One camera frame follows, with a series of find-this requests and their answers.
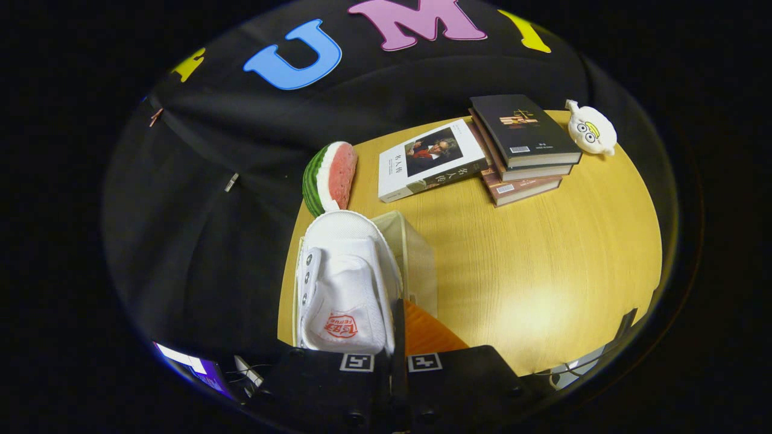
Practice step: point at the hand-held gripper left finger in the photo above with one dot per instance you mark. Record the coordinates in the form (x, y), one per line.
(319, 392)

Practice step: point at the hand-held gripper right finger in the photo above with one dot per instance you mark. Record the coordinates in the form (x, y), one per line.
(399, 337)

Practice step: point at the beige fabric storage box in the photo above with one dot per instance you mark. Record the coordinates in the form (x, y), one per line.
(416, 265)

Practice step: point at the white canvas shoe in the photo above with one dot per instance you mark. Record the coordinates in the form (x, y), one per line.
(344, 283)

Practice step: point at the white power strip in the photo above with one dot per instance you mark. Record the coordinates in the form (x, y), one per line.
(248, 371)

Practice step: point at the computer monitor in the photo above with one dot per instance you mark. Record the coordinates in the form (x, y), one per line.
(193, 367)

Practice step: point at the watermelon slice toy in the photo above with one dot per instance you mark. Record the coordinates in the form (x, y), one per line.
(332, 178)

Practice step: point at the white book with portrait cover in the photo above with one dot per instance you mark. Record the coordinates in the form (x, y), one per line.
(428, 160)

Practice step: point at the black backdrop cloth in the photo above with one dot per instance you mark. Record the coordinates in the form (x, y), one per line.
(199, 253)

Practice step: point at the silver clip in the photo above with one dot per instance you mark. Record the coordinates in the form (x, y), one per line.
(231, 182)

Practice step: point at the black book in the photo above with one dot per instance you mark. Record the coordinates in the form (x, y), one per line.
(518, 129)

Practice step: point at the white plush toy with eyes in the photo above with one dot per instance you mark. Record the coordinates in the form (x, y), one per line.
(592, 129)

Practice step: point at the copper clothes peg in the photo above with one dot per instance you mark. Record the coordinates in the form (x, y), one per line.
(155, 117)

